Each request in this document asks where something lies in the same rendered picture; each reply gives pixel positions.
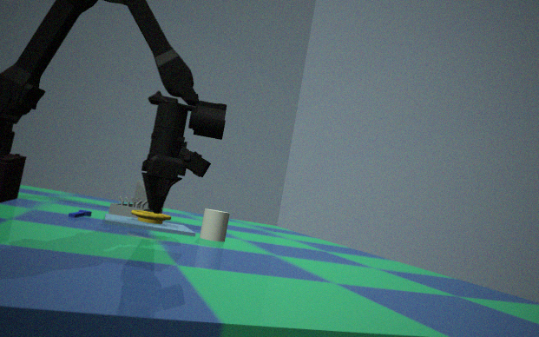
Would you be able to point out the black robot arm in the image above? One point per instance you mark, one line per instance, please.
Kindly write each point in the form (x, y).
(19, 84)

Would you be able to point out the yellow plate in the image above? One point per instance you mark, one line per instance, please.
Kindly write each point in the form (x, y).
(150, 217)

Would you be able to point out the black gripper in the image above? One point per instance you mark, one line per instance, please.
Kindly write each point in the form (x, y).
(162, 166)

